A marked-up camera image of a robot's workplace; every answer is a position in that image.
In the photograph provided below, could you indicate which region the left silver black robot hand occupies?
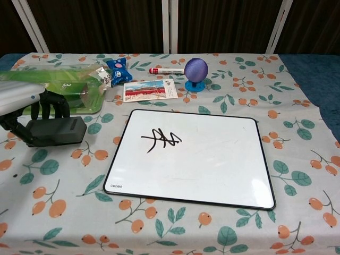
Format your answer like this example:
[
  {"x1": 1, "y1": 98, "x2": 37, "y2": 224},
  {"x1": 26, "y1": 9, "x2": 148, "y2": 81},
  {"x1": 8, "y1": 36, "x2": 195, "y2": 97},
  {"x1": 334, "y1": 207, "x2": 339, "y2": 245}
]
[{"x1": 0, "y1": 82, "x2": 71, "y2": 148}]

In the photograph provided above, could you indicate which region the dark grey board eraser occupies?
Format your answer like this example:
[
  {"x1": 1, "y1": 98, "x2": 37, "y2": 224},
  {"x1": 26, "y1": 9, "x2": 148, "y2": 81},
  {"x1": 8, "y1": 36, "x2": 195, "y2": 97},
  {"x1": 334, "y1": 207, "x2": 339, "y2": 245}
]
[{"x1": 26, "y1": 116, "x2": 88, "y2": 148}]

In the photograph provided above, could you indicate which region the green plastic blister package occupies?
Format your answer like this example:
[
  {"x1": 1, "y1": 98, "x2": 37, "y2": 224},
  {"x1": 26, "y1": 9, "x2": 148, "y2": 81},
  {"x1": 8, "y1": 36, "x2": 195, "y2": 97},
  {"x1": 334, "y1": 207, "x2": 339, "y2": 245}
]
[{"x1": 0, "y1": 63, "x2": 107, "y2": 115}]

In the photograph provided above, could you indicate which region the small clear labelled packet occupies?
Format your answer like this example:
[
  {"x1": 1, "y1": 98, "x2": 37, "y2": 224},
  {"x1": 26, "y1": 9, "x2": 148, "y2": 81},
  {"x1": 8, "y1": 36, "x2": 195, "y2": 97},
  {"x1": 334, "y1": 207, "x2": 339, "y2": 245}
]
[{"x1": 94, "y1": 66, "x2": 112, "y2": 92}]

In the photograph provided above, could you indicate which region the floral fruit-print tablecloth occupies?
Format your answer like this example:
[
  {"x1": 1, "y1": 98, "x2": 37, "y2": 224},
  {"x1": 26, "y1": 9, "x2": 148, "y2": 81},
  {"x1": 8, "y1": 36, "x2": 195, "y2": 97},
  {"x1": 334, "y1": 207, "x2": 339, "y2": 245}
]
[{"x1": 0, "y1": 52, "x2": 340, "y2": 255}]

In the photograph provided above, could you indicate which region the blue snack packet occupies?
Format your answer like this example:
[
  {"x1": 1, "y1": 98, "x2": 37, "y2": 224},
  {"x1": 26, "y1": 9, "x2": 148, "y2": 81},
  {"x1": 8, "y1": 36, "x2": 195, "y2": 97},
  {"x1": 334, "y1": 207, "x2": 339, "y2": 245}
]
[{"x1": 106, "y1": 58, "x2": 133, "y2": 87}]

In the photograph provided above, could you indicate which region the dark pleated curtain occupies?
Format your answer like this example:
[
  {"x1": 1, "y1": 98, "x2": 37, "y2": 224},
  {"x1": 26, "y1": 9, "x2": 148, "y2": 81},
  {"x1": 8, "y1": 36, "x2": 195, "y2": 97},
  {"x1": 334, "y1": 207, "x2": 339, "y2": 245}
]
[{"x1": 0, "y1": 0, "x2": 340, "y2": 56}]

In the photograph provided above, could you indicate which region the red building postcard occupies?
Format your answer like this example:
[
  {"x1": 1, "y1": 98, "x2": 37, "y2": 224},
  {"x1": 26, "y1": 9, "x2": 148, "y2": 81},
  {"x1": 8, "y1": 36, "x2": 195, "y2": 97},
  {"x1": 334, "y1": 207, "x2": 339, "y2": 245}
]
[{"x1": 122, "y1": 78, "x2": 178, "y2": 103}]

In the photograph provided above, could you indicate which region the red and white marker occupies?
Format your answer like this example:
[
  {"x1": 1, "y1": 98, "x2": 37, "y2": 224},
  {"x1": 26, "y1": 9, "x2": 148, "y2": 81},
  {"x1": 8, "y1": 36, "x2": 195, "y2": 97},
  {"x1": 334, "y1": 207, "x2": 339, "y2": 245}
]
[{"x1": 149, "y1": 67, "x2": 185, "y2": 75}]

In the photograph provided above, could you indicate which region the purple globe on blue stand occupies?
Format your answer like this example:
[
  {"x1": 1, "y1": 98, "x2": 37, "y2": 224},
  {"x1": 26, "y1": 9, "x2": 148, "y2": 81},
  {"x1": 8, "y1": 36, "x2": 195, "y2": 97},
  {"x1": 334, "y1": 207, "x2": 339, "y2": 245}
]
[{"x1": 184, "y1": 57, "x2": 209, "y2": 92}]

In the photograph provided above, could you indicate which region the white dry-erase board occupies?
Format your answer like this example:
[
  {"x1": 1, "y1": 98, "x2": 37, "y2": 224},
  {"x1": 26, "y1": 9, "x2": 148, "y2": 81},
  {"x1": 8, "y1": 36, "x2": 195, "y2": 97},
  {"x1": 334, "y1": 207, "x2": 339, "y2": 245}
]
[{"x1": 103, "y1": 108, "x2": 277, "y2": 211}]

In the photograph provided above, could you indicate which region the white frame post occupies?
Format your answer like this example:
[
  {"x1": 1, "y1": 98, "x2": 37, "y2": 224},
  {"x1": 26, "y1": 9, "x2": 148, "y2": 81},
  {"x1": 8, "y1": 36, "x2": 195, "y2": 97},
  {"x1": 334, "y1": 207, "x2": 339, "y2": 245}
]
[
  {"x1": 12, "y1": 0, "x2": 50, "y2": 53},
  {"x1": 265, "y1": 0, "x2": 294, "y2": 55},
  {"x1": 161, "y1": 0, "x2": 178, "y2": 54}
]

